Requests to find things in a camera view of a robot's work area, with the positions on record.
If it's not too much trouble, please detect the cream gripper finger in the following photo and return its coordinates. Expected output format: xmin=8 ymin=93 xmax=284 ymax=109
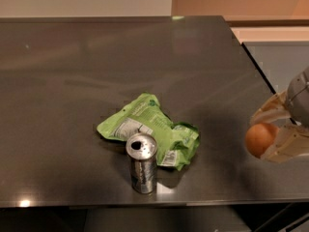
xmin=250 ymin=91 xmax=291 ymax=126
xmin=260 ymin=125 xmax=309 ymax=163

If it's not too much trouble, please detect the orange fruit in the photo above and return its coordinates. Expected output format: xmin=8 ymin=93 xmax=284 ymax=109
xmin=245 ymin=123 xmax=279 ymax=158

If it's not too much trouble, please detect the grey side table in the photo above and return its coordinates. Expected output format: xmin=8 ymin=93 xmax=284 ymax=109
xmin=242 ymin=42 xmax=309 ymax=93

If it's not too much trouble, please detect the crumpled green snack bag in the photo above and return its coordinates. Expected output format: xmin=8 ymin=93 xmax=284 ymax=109
xmin=97 ymin=93 xmax=200 ymax=170

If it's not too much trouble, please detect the silver open soda can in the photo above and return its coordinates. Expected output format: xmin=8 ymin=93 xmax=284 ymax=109
xmin=126 ymin=132 xmax=157 ymax=194

